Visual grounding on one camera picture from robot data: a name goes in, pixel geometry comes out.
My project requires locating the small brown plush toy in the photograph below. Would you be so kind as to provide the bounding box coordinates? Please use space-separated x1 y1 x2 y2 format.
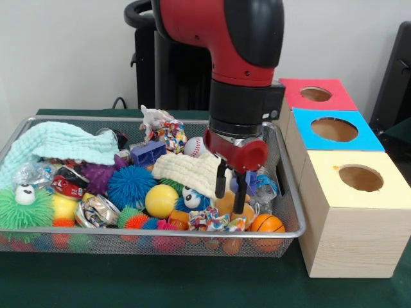
214 191 257 226

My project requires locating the plain blue spiky ball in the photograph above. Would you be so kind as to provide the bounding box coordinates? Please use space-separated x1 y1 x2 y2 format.
107 166 158 211

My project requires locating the shallow metal mesh bin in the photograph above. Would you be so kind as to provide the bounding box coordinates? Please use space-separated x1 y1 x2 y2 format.
0 115 306 259

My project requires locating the black power cable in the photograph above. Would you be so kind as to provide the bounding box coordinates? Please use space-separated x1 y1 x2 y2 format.
111 96 130 110

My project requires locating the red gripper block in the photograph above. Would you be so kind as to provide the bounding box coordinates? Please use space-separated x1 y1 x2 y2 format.
204 128 270 215

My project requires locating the purple plastic toy block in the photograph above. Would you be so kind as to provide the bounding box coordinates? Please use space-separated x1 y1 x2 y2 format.
231 171 258 196

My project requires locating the wooden box with three holes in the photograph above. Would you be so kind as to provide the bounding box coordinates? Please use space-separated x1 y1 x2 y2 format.
271 78 411 279

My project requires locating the green spiky ball with eyes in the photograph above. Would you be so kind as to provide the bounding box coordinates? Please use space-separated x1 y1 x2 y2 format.
0 184 54 238

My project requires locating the black upright panel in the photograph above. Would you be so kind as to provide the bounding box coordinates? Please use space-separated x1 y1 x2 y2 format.
369 21 411 129

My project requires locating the crushed clear water bottle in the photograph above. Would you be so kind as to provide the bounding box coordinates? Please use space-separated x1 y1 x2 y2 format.
249 168 279 214

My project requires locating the smooth yellow ball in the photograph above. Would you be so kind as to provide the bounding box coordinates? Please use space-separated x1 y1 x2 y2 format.
144 184 179 219

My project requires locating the orange toy basketball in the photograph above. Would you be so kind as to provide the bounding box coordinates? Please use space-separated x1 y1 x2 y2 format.
250 214 286 233

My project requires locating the dark green table cloth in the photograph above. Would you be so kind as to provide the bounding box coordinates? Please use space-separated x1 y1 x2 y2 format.
378 123 411 155
0 108 411 308

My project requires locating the white toy baseball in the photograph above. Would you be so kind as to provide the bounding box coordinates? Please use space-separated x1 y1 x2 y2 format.
184 137 207 158

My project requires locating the mint green cloth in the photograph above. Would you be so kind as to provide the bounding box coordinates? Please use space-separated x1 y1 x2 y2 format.
0 121 119 190

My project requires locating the cream yellow cloth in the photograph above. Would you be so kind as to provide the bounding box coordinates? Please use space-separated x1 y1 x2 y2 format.
152 152 232 199

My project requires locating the crushed silver drink can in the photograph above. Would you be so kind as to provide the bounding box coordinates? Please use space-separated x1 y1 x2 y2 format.
74 194 121 228

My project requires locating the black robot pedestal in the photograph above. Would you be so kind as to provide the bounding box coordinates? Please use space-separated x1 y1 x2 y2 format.
124 0 216 112

